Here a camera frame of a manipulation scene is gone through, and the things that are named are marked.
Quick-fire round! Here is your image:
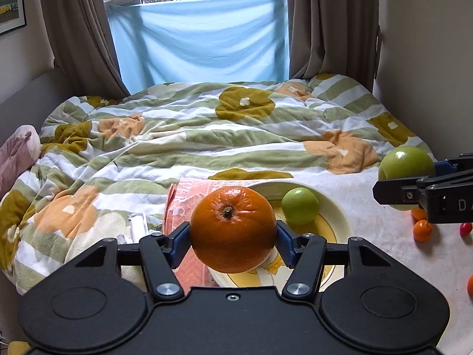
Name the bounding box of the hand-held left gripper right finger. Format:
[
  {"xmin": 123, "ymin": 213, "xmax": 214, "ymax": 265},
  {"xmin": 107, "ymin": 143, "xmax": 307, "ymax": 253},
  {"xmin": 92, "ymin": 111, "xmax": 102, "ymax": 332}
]
[{"xmin": 275, "ymin": 220, "xmax": 400, "ymax": 301}]

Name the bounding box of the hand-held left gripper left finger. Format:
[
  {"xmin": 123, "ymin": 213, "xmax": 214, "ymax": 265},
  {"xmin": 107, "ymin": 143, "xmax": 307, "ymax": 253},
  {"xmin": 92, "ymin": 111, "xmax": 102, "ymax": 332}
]
[{"xmin": 64, "ymin": 221, "xmax": 193, "ymax": 303}]

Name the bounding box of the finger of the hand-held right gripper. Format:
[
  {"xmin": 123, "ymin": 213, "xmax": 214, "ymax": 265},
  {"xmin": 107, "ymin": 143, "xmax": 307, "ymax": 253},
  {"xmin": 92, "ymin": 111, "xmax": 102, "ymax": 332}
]
[
  {"xmin": 433, "ymin": 154, "xmax": 473, "ymax": 179},
  {"xmin": 372, "ymin": 175, "xmax": 437, "ymax": 208}
]

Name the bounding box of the large green apple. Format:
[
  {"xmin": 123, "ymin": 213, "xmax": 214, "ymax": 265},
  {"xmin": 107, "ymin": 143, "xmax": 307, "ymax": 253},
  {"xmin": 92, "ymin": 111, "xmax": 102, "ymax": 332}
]
[{"xmin": 378, "ymin": 146, "xmax": 437, "ymax": 212}]

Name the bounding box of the small green apple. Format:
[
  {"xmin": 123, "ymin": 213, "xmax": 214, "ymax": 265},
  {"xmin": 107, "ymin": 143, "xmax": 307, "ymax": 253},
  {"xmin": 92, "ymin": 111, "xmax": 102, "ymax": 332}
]
[{"xmin": 281, "ymin": 187, "xmax": 320, "ymax": 225}]

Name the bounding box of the yellow rimmed white bowl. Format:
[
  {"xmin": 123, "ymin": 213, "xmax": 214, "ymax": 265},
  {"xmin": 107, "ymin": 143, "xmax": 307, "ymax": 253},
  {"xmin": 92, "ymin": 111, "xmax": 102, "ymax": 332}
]
[{"xmin": 209, "ymin": 179, "xmax": 353, "ymax": 292}]

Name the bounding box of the large orange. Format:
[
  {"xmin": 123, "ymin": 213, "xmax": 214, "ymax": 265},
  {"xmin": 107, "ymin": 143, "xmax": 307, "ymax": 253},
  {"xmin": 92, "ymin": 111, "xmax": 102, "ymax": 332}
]
[{"xmin": 189, "ymin": 186, "xmax": 277, "ymax": 274}]

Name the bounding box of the pink printed cloth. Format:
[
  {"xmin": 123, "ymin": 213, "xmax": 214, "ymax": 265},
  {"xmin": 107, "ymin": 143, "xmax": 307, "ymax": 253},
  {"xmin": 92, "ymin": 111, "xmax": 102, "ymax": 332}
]
[{"xmin": 163, "ymin": 177, "xmax": 261, "ymax": 290}]

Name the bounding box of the white pillow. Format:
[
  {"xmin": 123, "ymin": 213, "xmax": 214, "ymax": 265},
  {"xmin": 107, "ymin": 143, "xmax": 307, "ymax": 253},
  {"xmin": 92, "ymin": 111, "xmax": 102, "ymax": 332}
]
[{"xmin": 288, "ymin": 170, "xmax": 473, "ymax": 306}]

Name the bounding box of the floral striped blanket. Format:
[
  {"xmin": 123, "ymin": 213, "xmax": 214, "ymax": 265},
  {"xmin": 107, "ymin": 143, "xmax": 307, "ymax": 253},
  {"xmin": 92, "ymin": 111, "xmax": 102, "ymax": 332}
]
[{"xmin": 0, "ymin": 73, "xmax": 437, "ymax": 296}]

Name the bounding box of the curtain tieback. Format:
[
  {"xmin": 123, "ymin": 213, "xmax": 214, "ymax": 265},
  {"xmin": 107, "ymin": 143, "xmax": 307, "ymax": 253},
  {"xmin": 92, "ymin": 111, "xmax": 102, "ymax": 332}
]
[{"xmin": 374, "ymin": 25, "xmax": 384, "ymax": 82}]

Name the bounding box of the brown curtain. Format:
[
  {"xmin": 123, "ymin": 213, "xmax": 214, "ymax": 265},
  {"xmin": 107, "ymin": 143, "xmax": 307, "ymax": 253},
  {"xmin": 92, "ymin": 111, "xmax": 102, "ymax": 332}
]
[
  {"xmin": 37, "ymin": 0, "xmax": 131, "ymax": 99},
  {"xmin": 282, "ymin": 0, "xmax": 385, "ymax": 93}
]

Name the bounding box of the pink plush toy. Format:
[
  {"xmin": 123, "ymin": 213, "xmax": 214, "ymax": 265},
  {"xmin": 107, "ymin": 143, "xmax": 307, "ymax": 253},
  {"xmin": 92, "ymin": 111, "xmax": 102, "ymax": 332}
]
[{"xmin": 0, "ymin": 125, "xmax": 41, "ymax": 199}]

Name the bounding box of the light blue cloth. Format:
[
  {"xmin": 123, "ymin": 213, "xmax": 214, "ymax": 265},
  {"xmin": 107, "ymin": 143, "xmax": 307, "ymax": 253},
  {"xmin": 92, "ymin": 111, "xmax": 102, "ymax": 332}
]
[{"xmin": 106, "ymin": 0, "xmax": 291, "ymax": 97}]

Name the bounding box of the grey upholstered bed frame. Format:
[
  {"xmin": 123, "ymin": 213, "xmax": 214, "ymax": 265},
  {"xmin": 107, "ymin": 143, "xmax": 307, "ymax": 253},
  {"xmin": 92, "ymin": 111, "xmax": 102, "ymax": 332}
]
[{"xmin": 0, "ymin": 67, "xmax": 72, "ymax": 145}]

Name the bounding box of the framed wall picture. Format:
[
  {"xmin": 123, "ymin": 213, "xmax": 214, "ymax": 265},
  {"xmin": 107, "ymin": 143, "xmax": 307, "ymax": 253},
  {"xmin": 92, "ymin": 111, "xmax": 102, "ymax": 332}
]
[{"xmin": 0, "ymin": 0, "xmax": 29, "ymax": 37}]

